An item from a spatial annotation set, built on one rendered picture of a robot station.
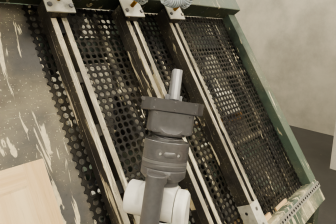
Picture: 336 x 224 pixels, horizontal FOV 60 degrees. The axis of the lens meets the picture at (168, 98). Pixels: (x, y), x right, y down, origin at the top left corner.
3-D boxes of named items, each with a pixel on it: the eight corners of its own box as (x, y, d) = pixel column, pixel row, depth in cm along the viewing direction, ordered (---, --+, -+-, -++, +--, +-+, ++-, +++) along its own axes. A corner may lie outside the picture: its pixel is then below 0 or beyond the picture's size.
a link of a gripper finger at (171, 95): (179, 68, 56) (174, 100, 56) (175, 70, 59) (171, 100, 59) (171, 67, 56) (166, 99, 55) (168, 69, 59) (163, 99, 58)
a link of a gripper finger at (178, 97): (175, 70, 59) (171, 100, 59) (179, 68, 56) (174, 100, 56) (183, 71, 59) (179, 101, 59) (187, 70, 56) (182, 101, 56)
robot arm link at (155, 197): (190, 161, 60) (183, 216, 60) (141, 152, 63) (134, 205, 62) (180, 170, 49) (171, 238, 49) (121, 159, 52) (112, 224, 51)
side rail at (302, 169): (292, 187, 169) (310, 183, 161) (215, 24, 189) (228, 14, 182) (298, 182, 175) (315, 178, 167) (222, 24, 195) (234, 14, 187)
